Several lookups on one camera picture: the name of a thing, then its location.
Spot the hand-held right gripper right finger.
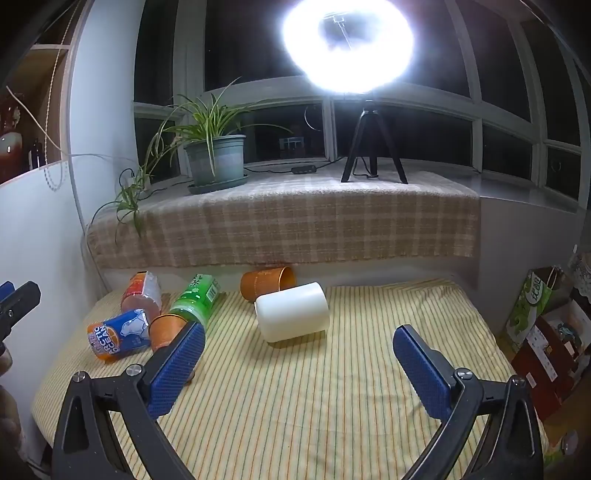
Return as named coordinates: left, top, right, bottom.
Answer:
left=392, top=324, right=544, bottom=480

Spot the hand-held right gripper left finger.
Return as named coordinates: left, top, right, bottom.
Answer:
left=52, top=320, right=206, bottom=480

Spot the blue and orange cup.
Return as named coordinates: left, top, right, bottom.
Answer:
left=87, top=308, right=153, bottom=361

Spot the green label cup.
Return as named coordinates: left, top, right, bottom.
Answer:
left=168, top=273, right=222, bottom=331

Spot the red and white cup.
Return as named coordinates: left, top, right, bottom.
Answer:
left=120, top=271, right=163, bottom=315

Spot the person's left hand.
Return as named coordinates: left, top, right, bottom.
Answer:
left=0, top=344, right=25, bottom=467

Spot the green paper bag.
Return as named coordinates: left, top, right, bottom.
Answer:
left=500, top=266, right=567, bottom=354

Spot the striped yellow cloth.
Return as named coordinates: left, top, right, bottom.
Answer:
left=31, top=277, right=551, bottom=480

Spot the red cardboard box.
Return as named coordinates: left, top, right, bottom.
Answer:
left=510, top=299, right=591, bottom=422

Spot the red ceramic jar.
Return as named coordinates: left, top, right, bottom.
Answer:
left=0, top=92, right=25, bottom=172

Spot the grey pot saucer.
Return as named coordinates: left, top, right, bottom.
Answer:
left=187, top=174, right=250, bottom=195

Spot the plaid cloth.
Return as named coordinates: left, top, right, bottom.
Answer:
left=85, top=164, right=481, bottom=271

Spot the grey plant pot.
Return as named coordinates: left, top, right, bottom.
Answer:
left=184, top=135, right=247, bottom=186

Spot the wooden shelf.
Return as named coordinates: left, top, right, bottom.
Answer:
left=0, top=0, right=95, bottom=185

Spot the black tripod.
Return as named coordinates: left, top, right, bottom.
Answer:
left=340, top=95, right=409, bottom=185

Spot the spider plant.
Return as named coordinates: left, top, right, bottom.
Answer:
left=91, top=78, right=294, bottom=237

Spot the white bead cord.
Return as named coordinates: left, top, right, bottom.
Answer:
left=42, top=0, right=89, bottom=191

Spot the black cable with switch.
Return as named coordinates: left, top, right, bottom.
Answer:
left=244, top=156, right=348, bottom=176

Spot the white window frame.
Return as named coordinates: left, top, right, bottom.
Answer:
left=133, top=0, right=591, bottom=214

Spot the ring light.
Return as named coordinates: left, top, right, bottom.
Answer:
left=281, top=0, right=415, bottom=96

